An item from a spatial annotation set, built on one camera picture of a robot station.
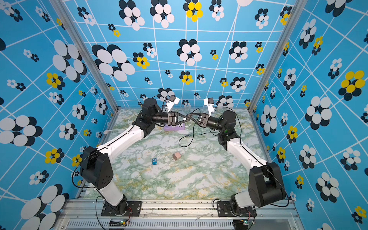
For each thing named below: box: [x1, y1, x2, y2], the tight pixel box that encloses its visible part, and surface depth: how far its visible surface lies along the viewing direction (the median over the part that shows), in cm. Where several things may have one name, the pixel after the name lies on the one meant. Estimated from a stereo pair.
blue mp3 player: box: [151, 157, 158, 166], surface depth 93 cm
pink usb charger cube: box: [172, 151, 182, 161], surface depth 93 cm
